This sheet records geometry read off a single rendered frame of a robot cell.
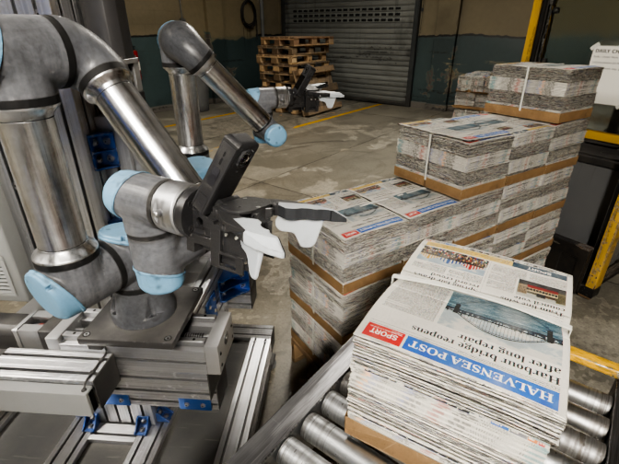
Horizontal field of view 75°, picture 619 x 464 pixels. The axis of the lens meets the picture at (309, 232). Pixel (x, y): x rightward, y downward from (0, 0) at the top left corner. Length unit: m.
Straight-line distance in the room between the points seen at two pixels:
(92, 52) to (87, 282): 0.42
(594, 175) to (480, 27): 5.90
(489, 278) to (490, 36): 7.70
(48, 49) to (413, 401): 0.78
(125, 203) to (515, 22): 7.95
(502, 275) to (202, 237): 0.55
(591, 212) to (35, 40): 2.73
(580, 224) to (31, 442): 2.89
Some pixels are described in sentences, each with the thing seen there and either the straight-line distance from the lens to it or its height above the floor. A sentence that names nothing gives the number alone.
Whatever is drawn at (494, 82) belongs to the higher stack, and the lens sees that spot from 2.30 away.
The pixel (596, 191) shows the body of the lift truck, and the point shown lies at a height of 0.60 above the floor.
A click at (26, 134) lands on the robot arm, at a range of 0.81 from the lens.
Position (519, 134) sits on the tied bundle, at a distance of 1.91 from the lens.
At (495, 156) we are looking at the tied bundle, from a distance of 1.81.
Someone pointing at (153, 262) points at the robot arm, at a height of 1.13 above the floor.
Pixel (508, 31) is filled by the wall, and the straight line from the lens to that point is 8.33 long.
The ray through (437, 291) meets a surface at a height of 1.03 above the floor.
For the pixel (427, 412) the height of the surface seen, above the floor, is 0.93.
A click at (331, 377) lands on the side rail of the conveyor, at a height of 0.80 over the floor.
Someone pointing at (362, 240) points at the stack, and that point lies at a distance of 1.38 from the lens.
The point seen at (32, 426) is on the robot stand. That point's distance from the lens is 1.83.
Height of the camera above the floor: 1.44
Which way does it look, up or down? 27 degrees down
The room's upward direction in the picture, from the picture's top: straight up
